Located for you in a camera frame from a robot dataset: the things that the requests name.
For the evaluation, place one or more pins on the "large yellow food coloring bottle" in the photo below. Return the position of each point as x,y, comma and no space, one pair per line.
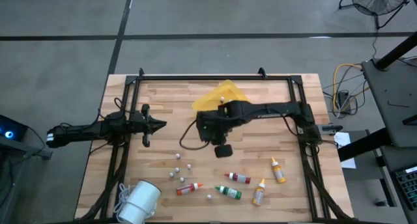
258,194
279,173

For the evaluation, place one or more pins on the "large green food coloring bottle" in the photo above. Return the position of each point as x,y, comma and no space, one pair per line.
232,193

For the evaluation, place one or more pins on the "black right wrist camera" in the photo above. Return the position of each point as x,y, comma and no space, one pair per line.
223,151

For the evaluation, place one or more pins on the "small black floor device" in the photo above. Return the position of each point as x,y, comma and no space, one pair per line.
380,203

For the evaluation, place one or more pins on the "computer tower with blue light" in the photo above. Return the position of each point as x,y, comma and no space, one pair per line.
16,128

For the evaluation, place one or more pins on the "large orange food coloring bottle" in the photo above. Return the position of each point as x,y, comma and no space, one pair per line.
185,189

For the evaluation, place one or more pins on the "black aluminium rig frame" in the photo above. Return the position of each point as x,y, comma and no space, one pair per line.
211,77

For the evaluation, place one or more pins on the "black hex key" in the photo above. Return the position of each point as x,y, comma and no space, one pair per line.
395,104

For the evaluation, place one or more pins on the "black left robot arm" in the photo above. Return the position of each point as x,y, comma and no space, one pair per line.
81,133

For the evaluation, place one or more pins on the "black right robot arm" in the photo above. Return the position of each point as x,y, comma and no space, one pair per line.
277,108

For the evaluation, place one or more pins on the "black power strip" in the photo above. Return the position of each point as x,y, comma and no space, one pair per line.
343,96

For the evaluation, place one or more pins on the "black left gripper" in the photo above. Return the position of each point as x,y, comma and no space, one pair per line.
145,123

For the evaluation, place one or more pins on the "large red food coloring bottle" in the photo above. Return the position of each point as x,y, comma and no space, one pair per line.
241,178

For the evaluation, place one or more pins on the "yellow translucent plastic bin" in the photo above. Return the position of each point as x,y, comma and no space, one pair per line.
208,102

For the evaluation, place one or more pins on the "black pole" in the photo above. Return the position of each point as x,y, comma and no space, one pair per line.
397,49

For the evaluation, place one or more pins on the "black floor fan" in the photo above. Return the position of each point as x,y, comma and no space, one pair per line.
379,2

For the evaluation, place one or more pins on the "white paper sheet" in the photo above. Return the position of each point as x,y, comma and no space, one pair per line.
349,162

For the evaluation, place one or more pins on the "grey metal side table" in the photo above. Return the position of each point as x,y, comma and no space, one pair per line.
19,150

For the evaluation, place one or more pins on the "dark grey desk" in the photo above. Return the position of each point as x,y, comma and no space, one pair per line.
391,87

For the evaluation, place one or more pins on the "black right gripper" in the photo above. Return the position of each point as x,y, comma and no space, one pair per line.
211,126

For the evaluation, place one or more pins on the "backlit black keyboard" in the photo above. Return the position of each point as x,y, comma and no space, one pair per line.
408,186

